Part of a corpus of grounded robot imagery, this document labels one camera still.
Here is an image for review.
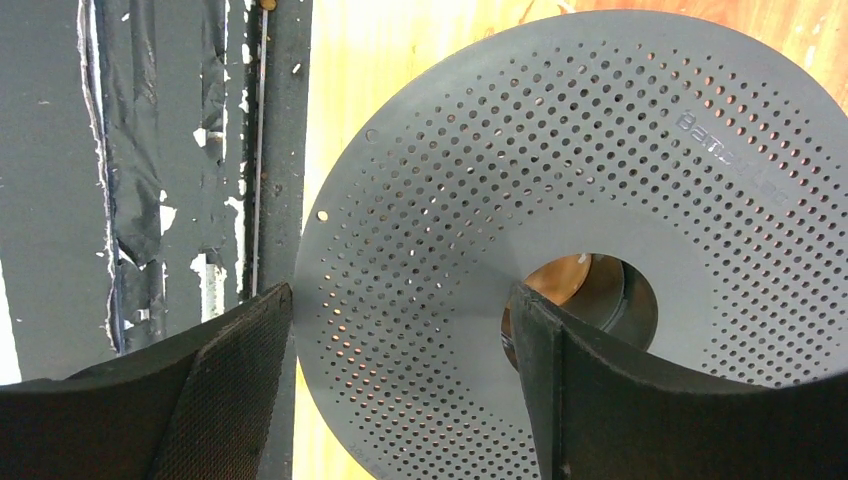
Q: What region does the dark grey cable spool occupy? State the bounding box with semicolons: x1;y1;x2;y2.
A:
293;10;847;479

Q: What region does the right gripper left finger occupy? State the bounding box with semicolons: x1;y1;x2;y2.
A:
1;283;293;479

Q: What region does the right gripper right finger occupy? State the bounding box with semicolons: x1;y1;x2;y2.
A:
509;283;847;479

